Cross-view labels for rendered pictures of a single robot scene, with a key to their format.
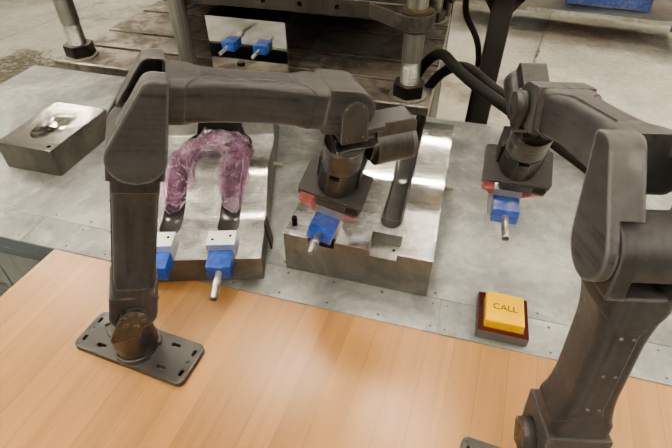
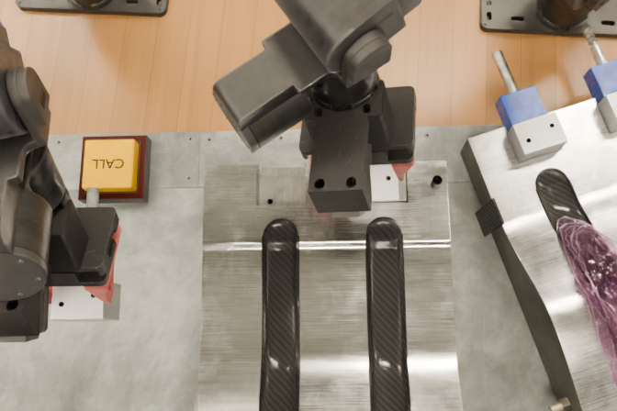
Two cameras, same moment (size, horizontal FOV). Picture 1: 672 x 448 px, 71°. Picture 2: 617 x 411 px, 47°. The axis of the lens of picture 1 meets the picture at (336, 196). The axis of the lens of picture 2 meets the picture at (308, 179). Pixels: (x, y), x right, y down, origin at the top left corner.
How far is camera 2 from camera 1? 0.79 m
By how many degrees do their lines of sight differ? 66
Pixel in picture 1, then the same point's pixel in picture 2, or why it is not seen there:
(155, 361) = not seen: outside the picture
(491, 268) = (125, 268)
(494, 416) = (131, 48)
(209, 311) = not seen: hidden behind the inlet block
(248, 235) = (510, 177)
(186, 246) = (592, 127)
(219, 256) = (525, 109)
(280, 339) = (395, 69)
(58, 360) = not seen: outside the picture
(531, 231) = (51, 377)
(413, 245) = (237, 190)
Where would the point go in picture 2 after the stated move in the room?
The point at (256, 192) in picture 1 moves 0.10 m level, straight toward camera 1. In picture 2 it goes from (543, 262) to (492, 181)
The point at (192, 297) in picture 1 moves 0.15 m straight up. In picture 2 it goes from (544, 95) to (583, 41)
